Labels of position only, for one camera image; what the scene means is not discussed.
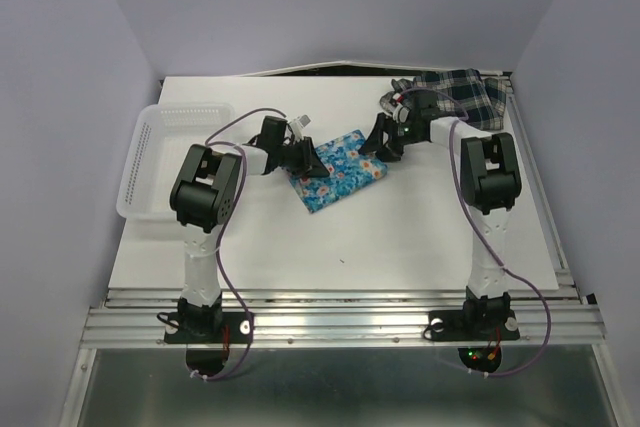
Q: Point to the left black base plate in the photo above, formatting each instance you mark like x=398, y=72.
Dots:
x=233, y=329

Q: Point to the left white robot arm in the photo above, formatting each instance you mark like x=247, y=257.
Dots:
x=203, y=197

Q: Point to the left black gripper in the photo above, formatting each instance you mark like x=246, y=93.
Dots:
x=309, y=162

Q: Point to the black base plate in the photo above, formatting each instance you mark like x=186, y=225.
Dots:
x=455, y=326
x=233, y=329

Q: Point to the blue floral skirt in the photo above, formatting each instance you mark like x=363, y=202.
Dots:
x=349, y=172

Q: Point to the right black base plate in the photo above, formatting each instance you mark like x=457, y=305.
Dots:
x=455, y=326

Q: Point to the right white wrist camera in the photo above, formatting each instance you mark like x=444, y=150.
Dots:
x=399, y=110

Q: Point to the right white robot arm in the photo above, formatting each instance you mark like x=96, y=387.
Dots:
x=487, y=182

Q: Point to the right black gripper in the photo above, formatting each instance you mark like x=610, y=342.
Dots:
x=389, y=152

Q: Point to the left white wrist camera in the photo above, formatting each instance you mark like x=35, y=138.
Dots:
x=296, y=126

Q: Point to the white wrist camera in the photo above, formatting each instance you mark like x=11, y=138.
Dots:
x=296, y=126
x=399, y=110

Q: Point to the aluminium mounting rail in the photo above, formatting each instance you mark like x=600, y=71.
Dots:
x=316, y=319

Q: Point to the navy plaid skirt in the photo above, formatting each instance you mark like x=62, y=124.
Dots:
x=456, y=92

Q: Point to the white plastic basket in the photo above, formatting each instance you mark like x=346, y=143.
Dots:
x=162, y=136

